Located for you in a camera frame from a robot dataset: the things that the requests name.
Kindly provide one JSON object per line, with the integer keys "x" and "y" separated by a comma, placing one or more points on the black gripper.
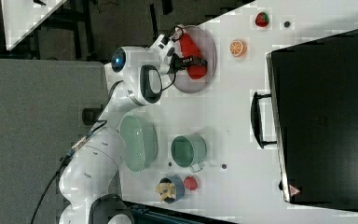
{"x": 181, "y": 63}

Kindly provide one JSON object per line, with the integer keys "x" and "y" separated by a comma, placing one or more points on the red plush ketchup bottle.
{"x": 190, "y": 51}

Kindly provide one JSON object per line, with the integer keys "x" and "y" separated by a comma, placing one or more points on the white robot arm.
{"x": 90, "y": 165}

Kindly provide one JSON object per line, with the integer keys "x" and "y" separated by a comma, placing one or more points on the grey round plate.
{"x": 181, "y": 80}

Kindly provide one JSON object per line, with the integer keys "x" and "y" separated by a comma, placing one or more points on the orange slice toy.
{"x": 237, "y": 48}

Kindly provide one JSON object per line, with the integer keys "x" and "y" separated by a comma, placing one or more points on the red strawberry toy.
{"x": 262, "y": 19}

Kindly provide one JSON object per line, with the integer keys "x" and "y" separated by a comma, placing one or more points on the teal green cup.
{"x": 189, "y": 151}

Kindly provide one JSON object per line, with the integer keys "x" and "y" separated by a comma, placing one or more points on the light green oval bowl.
{"x": 141, "y": 142}

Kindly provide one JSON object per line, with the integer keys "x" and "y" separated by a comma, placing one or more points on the blue cup with fries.
{"x": 170, "y": 189}

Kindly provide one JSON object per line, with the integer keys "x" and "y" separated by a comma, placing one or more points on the black toaster oven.
{"x": 314, "y": 95}

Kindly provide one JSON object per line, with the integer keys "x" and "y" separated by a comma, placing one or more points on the white side table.
{"x": 21, "y": 17}

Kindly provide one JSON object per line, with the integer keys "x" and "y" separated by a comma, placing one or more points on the black oven door handle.
{"x": 256, "y": 120}

